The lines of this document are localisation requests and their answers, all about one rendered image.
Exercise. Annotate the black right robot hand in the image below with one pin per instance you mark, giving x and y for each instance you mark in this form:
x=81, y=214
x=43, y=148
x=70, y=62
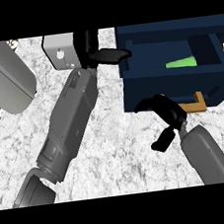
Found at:
x=167, y=110

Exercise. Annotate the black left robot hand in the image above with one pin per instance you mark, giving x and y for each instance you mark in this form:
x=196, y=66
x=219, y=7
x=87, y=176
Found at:
x=92, y=53

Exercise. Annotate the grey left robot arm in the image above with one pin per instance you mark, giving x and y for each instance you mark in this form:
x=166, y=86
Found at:
x=71, y=117

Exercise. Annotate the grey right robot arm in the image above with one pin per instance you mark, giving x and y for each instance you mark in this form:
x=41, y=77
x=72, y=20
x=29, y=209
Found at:
x=207, y=157

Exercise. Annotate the dark blue drawer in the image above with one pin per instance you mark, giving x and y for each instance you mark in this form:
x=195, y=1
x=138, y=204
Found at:
x=174, y=65

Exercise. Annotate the green cup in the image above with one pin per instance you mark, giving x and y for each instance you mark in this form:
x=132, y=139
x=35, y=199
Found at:
x=182, y=63

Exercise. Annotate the pale grey box appliance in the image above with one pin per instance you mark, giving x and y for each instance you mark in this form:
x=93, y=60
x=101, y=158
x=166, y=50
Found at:
x=62, y=52

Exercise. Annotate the large grey rounded appliance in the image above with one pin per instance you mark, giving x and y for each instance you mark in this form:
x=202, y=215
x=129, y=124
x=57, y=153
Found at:
x=3, y=76

